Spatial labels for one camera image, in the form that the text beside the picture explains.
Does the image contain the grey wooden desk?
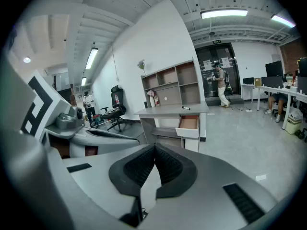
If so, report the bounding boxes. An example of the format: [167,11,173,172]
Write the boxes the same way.
[133,101,210,153]

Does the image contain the black office chair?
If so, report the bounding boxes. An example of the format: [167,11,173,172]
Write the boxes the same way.
[100,84,131,133]

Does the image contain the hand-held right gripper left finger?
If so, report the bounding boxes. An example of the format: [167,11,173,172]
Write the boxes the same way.
[62,143,156,222]

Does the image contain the black double door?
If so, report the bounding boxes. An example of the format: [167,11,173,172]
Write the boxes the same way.
[194,42,241,98]

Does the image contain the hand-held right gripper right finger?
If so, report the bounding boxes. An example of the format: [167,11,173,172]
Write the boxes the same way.
[154,142,279,228]

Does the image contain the white bin with bag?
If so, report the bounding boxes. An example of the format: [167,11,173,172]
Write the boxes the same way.
[285,107,304,135]

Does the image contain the white drawer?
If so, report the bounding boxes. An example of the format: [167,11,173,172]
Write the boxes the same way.
[175,115,200,139]

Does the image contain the grey wooden shelf unit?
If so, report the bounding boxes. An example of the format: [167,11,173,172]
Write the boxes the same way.
[141,59,202,108]

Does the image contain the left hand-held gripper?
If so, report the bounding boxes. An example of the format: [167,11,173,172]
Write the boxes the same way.
[0,54,85,158]

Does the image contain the white desk with monitor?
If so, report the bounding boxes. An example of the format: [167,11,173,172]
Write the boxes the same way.
[240,83,262,104]

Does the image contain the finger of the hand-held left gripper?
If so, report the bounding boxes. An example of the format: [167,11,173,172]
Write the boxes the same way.
[69,127,141,158]

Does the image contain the green vacuum cleaner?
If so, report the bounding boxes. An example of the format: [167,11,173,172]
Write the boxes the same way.
[90,114,106,129]

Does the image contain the purple flowers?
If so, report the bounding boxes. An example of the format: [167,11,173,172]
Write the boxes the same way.
[137,59,147,77]

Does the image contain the long white desk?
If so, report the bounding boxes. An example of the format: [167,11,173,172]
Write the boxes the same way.
[256,84,307,130]

